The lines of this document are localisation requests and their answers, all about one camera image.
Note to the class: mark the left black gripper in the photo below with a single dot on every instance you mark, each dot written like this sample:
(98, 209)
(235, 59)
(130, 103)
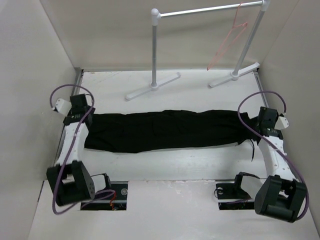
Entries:
(91, 112)

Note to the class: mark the white clothes rack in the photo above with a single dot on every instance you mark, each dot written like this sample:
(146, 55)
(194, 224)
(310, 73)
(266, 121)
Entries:
(234, 75)

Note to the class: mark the black trousers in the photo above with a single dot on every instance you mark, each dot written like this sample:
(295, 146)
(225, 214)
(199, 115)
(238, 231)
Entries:
(169, 129)

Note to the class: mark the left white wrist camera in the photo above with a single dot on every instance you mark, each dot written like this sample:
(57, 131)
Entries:
(62, 107)

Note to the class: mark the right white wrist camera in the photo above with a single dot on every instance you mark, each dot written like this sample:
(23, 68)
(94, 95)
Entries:
(281, 123)

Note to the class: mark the pink wire hanger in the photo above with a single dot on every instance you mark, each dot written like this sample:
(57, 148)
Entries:
(233, 35)

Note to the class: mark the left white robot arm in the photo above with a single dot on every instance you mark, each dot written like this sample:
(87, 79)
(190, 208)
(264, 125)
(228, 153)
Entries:
(69, 179)

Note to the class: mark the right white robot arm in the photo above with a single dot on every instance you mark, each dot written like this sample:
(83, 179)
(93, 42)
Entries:
(281, 195)

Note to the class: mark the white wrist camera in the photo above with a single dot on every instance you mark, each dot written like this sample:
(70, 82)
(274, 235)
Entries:
(281, 123)
(62, 107)

